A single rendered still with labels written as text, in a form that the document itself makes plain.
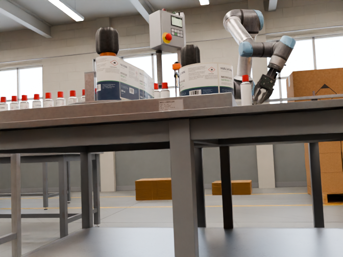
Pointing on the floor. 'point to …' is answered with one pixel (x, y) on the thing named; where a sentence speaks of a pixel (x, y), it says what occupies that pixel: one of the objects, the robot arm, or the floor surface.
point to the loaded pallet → (328, 171)
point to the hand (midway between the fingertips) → (255, 104)
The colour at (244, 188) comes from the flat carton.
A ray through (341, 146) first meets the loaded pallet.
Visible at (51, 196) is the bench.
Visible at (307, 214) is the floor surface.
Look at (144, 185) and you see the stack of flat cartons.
